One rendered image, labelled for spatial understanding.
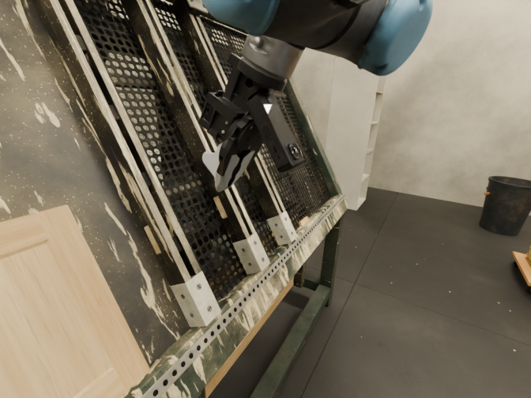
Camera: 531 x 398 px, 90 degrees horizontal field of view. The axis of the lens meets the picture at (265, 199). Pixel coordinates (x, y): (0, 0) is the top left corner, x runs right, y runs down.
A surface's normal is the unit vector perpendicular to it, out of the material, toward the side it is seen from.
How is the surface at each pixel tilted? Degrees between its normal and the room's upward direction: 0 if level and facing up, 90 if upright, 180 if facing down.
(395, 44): 117
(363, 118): 90
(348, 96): 90
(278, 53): 108
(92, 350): 60
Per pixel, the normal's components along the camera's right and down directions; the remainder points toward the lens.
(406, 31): 0.62, 0.66
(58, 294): 0.76, -0.30
